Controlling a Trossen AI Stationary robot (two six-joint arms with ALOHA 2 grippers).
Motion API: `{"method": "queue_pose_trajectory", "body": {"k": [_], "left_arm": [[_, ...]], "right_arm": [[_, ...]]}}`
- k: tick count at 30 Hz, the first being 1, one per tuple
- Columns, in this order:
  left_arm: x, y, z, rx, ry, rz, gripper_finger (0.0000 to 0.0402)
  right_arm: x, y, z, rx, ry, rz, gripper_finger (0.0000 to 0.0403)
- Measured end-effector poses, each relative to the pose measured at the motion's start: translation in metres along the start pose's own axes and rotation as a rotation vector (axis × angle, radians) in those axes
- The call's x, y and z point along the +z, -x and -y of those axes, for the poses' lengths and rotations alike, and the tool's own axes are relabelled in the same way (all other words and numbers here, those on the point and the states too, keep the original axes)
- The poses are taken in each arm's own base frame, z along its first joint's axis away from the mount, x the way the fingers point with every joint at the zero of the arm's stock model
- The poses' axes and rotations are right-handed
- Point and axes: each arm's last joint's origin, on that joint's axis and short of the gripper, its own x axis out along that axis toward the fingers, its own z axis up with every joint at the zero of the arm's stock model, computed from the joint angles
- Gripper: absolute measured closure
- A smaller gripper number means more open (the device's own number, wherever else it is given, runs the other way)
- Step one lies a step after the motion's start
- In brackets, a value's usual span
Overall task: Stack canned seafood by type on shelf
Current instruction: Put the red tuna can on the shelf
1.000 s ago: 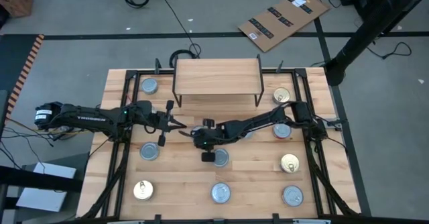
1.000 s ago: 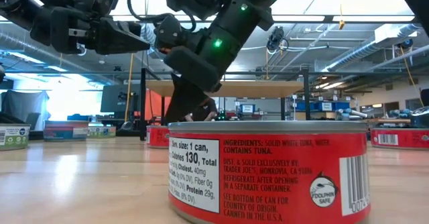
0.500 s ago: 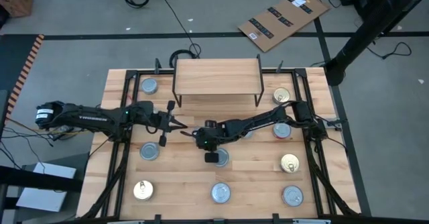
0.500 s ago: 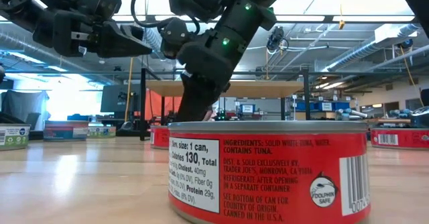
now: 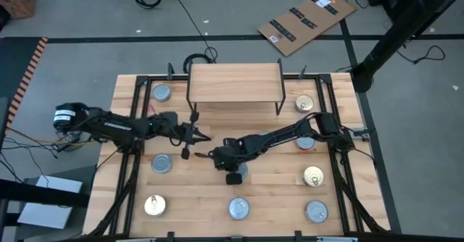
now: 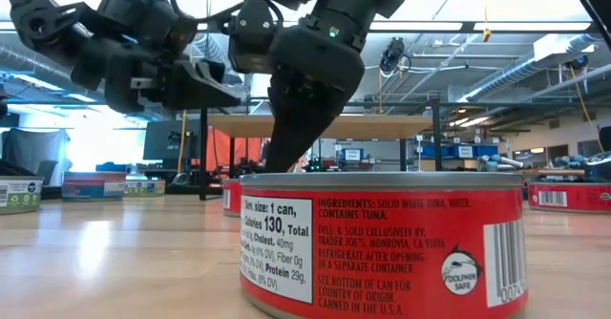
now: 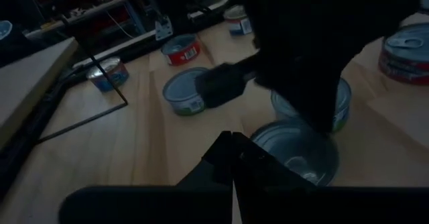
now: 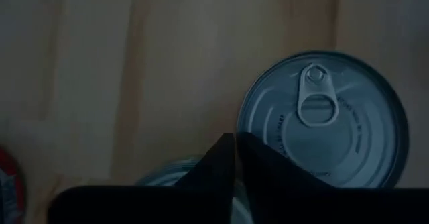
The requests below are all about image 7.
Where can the green label silver top can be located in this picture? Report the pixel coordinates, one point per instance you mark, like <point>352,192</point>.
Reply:
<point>343,100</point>
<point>182,91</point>

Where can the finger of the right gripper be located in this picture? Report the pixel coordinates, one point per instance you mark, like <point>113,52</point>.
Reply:
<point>321,96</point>
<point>291,96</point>

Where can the wooden storage rack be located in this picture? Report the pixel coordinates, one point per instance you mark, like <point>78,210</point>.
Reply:
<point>83,12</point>

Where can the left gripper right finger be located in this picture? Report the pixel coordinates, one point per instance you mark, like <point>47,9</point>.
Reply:
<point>261,170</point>

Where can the red label tuna can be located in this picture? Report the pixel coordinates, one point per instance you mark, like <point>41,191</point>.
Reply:
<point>181,49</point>
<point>405,54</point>
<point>295,153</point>

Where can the gold top blue label can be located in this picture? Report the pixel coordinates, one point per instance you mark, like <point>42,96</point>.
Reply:
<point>107,74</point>
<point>238,22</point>

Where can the wooden shelf with black frame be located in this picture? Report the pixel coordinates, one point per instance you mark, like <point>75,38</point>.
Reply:
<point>33,80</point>

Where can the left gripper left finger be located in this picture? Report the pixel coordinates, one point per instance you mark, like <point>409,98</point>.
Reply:
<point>214,170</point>

